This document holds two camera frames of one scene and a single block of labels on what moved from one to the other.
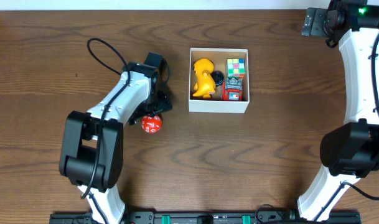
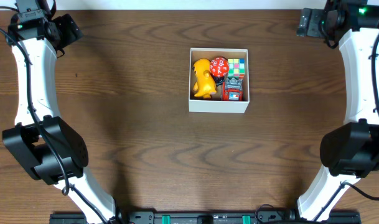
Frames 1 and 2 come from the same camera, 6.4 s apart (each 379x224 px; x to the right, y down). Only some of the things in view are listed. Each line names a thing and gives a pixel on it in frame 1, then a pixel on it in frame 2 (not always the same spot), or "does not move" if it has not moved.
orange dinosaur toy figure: [205, 84] does not move
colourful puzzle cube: [235, 68] does not move
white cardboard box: [219, 56] does not move
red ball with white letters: [151, 123] to [219, 66]
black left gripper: [161, 104] to [70, 32]
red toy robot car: [231, 89] does not move
